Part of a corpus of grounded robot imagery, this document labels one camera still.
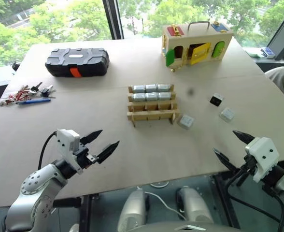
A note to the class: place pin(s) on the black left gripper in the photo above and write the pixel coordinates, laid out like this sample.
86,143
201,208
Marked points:
84,155

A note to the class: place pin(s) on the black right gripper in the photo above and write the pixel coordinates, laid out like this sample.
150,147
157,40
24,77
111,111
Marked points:
249,165

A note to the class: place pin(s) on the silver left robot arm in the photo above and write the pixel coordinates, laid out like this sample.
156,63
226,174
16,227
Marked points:
35,186

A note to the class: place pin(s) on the wooden rack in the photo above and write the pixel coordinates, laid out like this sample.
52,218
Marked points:
151,113

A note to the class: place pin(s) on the blue and white box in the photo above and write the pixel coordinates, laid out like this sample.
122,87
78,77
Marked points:
267,52

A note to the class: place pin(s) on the wooden lock activity box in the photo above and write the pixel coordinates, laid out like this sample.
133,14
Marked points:
197,41

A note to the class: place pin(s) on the blue pen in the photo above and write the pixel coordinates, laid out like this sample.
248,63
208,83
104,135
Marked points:
33,101

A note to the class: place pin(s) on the black headed key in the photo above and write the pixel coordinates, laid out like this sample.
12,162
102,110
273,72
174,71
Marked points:
37,86

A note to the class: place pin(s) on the black plastic tool case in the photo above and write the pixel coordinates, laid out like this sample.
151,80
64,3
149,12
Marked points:
76,60

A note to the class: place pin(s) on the red tagged key bunch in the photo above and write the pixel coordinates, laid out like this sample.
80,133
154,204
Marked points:
20,95

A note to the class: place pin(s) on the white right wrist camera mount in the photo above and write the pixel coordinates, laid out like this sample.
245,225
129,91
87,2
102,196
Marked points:
264,154

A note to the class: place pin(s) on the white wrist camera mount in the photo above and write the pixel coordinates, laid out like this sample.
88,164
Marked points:
68,145
264,154

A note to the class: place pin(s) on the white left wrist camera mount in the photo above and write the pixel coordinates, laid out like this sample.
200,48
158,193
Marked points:
68,145

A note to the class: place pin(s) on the black cube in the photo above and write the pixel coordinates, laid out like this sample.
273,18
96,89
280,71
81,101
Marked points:
216,100

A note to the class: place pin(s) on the black table frame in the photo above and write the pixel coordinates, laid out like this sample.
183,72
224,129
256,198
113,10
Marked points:
84,212

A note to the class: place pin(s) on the black slanted window frame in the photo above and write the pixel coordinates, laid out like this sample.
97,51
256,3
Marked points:
280,36

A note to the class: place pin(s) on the black window frame post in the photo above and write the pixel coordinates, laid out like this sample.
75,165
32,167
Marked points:
113,19

